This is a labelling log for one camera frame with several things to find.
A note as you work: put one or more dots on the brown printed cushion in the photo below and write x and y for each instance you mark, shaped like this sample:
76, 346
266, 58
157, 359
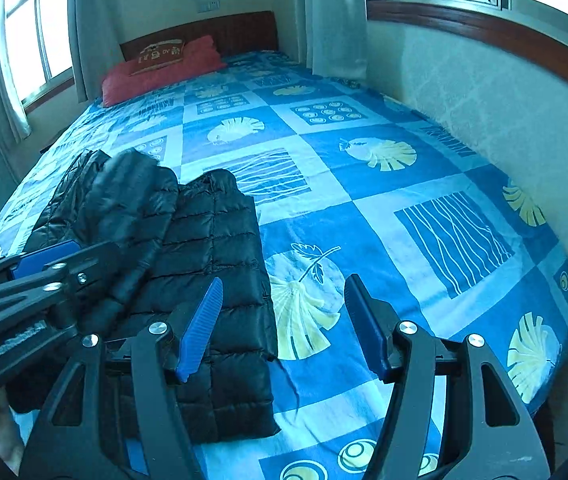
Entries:
156, 57

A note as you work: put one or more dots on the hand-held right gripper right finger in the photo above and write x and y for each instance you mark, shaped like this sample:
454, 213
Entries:
364, 322

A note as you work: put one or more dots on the white wall switch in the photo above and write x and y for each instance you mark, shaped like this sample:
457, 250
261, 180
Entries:
209, 5

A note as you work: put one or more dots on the black puffer jacket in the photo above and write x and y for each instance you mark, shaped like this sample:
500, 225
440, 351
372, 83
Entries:
214, 260

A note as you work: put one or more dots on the grey curtain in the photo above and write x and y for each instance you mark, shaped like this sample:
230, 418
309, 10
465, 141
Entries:
84, 35
334, 15

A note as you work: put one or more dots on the bed with blue patterned sheet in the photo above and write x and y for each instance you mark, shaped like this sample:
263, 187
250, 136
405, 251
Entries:
364, 200

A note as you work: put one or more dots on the wooden headboard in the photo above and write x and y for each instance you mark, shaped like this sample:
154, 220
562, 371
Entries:
249, 30

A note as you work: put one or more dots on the red pillow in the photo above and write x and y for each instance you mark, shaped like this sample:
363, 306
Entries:
174, 72

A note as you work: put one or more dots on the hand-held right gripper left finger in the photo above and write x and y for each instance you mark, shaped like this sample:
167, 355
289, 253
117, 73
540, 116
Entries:
200, 325

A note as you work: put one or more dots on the white sheer curtain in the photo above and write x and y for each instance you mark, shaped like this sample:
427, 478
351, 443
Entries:
11, 90

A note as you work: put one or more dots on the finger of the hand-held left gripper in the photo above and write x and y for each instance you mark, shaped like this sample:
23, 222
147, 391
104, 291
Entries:
99, 260
44, 257

